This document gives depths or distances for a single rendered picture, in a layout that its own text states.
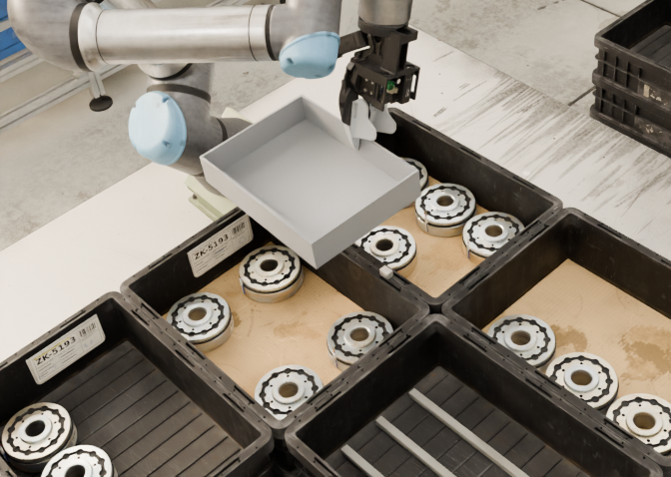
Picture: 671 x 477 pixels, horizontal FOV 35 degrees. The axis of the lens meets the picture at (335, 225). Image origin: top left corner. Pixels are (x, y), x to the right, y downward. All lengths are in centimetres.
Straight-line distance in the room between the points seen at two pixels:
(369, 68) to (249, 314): 46
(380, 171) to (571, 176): 60
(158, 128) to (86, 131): 176
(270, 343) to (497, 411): 37
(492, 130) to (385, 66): 74
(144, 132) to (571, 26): 218
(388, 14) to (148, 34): 33
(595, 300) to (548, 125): 62
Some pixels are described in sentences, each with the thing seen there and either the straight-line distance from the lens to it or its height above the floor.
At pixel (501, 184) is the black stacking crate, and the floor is 91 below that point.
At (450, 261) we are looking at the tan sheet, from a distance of 177.
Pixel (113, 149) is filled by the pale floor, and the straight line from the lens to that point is 352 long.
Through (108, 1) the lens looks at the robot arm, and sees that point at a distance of 170.
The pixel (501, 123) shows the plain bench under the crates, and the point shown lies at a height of 70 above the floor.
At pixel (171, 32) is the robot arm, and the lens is 147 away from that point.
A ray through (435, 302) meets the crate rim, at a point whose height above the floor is 93.
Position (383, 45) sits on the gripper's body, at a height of 124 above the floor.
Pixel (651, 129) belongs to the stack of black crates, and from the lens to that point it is 271.
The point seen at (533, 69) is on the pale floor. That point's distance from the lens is 359.
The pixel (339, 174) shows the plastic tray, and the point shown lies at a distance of 162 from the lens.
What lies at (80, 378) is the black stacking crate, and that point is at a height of 83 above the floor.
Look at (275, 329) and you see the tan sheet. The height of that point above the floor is 83.
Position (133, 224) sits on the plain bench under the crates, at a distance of 215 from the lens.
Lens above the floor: 210
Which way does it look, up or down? 43 degrees down
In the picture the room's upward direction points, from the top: 9 degrees counter-clockwise
